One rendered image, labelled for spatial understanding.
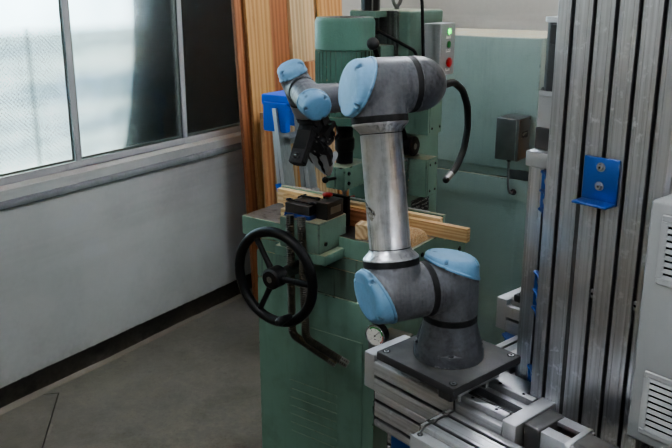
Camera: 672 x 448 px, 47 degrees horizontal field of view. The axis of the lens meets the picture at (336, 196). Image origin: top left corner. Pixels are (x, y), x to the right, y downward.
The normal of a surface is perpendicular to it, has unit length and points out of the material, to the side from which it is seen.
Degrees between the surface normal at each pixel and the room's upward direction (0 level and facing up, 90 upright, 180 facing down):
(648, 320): 90
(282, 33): 87
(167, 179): 90
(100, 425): 0
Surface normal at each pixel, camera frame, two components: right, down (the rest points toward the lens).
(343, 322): -0.58, 0.22
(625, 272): -0.76, 0.17
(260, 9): 0.82, 0.10
